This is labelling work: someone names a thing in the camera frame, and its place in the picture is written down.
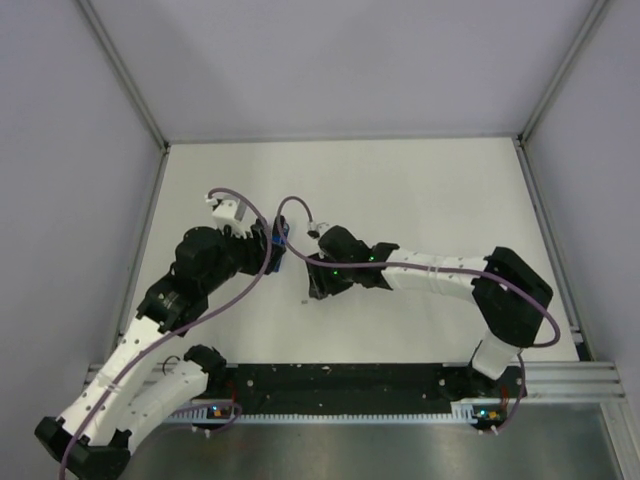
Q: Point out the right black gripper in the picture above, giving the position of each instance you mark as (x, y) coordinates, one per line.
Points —
(321, 286)

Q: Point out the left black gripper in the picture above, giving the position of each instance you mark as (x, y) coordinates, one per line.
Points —
(254, 248)

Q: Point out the blue stapler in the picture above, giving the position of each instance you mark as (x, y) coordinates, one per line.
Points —
(280, 230)

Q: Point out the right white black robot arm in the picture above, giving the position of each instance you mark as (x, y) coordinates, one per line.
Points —
(511, 297)

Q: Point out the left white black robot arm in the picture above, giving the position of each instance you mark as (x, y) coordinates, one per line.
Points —
(155, 369)

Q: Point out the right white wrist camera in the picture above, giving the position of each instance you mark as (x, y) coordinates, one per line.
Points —
(315, 230)

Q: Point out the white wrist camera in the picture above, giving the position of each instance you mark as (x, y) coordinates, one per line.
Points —
(315, 230)
(228, 213)

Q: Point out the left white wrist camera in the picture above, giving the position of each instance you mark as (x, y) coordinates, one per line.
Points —
(228, 213)

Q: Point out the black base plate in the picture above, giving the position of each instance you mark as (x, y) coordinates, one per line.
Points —
(330, 403)

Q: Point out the grey slotted cable duct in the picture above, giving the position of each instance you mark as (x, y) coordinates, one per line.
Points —
(202, 415)

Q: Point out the aluminium front rail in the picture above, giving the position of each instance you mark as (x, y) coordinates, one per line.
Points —
(545, 381)

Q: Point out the left aluminium frame post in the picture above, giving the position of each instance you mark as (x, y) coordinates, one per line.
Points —
(98, 30)

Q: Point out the aluminium frame post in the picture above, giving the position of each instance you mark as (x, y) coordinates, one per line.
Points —
(98, 30)
(587, 30)

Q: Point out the right aluminium frame post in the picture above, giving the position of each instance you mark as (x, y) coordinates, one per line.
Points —
(587, 30)

